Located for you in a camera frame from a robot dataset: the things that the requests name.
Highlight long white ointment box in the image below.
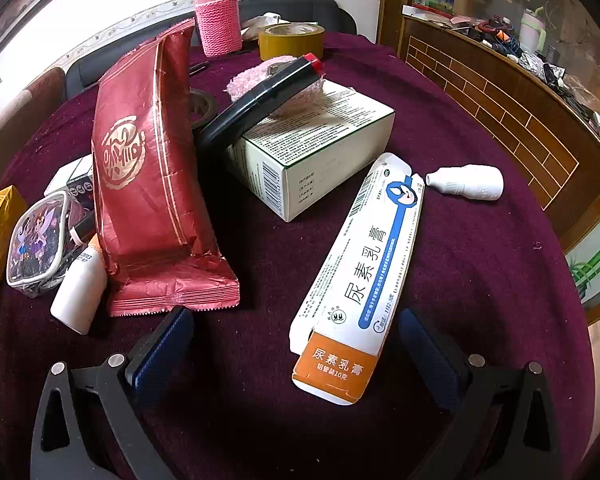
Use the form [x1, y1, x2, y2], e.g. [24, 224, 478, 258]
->
[289, 152, 426, 406]

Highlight red foil snack packet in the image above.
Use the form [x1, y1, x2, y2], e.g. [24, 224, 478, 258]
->
[91, 17, 241, 317]

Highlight white and green cup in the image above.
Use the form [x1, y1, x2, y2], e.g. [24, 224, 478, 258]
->
[518, 6, 549, 55]

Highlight small white squeeze bottle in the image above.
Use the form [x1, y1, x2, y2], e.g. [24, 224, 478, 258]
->
[425, 165, 504, 202]

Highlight pink knitted sleeve bottle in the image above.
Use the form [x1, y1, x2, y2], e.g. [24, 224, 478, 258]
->
[195, 0, 245, 57]

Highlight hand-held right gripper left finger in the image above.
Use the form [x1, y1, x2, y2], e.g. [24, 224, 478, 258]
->
[30, 306, 195, 480]

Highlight brown tape roll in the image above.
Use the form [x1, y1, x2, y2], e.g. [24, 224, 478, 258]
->
[258, 23, 325, 62]

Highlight small blue and white box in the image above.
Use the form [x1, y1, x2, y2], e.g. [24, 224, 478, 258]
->
[44, 154, 95, 198]

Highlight wooden brick pattern counter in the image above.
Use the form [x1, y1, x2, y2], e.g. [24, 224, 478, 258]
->
[379, 0, 600, 241]

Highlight white medicine box green edge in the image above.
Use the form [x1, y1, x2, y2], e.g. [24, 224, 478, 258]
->
[224, 80, 396, 223]

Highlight black tape roll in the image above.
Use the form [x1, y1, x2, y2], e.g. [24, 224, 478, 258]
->
[189, 87, 217, 131]

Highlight black tube with red cap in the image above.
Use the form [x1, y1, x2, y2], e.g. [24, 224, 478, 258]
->
[196, 53, 324, 157]

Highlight pink fluffy pad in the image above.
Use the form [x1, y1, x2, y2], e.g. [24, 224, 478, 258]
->
[225, 57, 327, 118]

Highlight clear cartoon print pouch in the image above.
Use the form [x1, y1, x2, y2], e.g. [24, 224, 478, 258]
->
[6, 192, 88, 298]

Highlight white bottle with orange cap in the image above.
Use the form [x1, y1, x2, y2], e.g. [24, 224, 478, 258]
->
[50, 239, 108, 336]

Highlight white crumpled cloth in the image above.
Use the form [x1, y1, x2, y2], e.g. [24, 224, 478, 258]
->
[241, 11, 292, 42]

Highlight black sofa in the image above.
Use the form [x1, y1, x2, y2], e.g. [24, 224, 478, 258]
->
[64, 0, 357, 100]

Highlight brown chair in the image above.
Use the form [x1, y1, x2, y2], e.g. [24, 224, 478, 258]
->
[0, 66, 67, 186]

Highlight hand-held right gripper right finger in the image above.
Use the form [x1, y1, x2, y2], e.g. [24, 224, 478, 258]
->
[399, 308, 563, 480]

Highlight bamboo wall sticker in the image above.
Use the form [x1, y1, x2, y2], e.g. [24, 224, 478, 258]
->
[564, 210, 600, 313]

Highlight maroon tablecloth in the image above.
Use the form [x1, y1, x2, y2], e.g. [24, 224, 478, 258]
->
[0, 31, 595, 480]

